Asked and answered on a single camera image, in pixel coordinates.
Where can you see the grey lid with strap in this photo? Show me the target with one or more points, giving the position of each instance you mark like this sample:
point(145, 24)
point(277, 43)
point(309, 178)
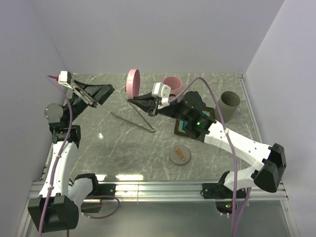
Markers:
point(180, 155)

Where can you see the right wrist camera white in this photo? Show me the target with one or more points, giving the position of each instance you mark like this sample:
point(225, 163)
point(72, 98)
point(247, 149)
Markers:
point(161, 91)

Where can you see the grey cup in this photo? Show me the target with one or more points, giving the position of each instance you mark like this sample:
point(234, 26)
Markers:
point(228, 103)

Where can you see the aluminium rail frame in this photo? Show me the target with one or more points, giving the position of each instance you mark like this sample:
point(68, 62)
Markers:
point(154, 197)

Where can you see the pink cup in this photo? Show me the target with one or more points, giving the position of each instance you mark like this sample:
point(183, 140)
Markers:
point(174, 83)

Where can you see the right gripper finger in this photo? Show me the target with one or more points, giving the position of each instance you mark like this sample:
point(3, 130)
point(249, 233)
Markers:
point(145, 97)
point(147, 106)

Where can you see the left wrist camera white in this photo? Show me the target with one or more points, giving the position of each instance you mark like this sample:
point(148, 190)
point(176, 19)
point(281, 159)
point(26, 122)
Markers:
point(65, 78)

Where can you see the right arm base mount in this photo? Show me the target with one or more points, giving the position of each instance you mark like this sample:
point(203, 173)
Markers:
point(223, 196)

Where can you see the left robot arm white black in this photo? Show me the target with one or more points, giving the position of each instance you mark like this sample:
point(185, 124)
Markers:
point(58, 205)

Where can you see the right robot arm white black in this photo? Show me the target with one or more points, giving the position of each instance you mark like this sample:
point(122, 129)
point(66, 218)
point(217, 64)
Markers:
point(267, 163)

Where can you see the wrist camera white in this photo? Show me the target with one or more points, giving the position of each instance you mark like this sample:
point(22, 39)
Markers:
point(65, 78)
point(161, 91)

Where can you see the square teal black plate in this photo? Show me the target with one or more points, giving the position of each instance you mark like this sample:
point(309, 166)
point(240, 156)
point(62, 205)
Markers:
point(179, 125)

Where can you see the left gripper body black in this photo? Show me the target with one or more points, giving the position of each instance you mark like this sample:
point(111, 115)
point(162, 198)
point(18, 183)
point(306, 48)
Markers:
point(81, 94)

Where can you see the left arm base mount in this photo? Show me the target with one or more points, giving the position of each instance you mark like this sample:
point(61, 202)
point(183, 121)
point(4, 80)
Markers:
point(94, 200)

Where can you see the metal tongs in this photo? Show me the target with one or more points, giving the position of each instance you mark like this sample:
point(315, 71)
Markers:
point(138, 121)

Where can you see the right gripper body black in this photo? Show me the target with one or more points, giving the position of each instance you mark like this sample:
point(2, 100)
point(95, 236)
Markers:
point(171, 111)

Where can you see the pink lid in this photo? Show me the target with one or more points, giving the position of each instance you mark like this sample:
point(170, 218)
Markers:
point(133, 83)

